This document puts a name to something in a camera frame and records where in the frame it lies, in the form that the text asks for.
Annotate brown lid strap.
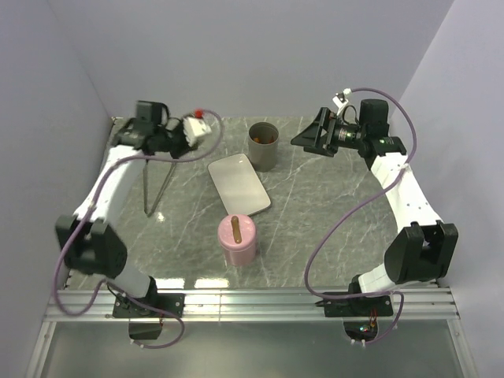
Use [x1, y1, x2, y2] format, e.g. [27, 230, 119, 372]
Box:
[230, 214, 243, 244]

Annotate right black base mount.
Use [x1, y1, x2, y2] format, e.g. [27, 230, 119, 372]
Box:
[315, 295, 394, 317]

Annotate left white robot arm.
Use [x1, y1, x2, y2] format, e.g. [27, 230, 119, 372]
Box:
[54, 101, 212, 317]

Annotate purple cable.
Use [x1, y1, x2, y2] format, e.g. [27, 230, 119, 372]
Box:
[53, 109, 224, 350]
[305, 87, 418, 347]

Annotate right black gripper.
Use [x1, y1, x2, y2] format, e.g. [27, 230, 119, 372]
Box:
[291, 107, 367, 158]

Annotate white rectangular plate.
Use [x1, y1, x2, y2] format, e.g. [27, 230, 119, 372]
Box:
[208, 153, 272, 216]

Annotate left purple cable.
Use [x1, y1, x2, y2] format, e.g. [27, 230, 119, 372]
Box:
[53, 109, 224, 350]

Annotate pink round lid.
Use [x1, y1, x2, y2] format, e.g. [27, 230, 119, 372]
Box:
[217, 214, 257, 243]

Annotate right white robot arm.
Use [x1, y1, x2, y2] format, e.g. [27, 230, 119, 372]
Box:
[291, 96, 458, 315]

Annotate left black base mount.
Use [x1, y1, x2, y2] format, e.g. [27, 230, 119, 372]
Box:
[112, 293, 185, 319]

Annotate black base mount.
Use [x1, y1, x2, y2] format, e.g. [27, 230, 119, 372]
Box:
[315, 295, 394, 317]
[112, 293, 185, 319]

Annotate aluminium rail frame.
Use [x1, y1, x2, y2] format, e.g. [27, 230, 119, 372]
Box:
[27, 285, 478, 377]

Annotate metal tongs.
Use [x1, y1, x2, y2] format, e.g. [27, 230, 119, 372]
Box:
[143, 163, 176, 217]

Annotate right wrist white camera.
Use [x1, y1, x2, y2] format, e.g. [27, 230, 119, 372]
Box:
[332, 88, 352, 117]

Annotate grey cylindrical container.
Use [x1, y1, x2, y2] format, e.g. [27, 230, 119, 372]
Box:
[248, 122, 280, 172]

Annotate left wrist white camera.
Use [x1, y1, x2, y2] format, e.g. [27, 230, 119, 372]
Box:
[183, 109, 212, 146]

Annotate pink cylindrical container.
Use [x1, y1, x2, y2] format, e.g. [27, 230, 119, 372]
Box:
[218, 233, 258, 266]

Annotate roasted chicken wing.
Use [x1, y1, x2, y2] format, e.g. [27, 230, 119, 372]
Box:
[253, 136, 275, 145]

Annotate wrist white camera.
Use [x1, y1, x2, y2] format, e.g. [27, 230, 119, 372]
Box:
[332, 88, 352, 117]
[183, 109, 212, 146]

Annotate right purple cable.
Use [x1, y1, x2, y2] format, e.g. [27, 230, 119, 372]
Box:
[305, 87, 418, 347]

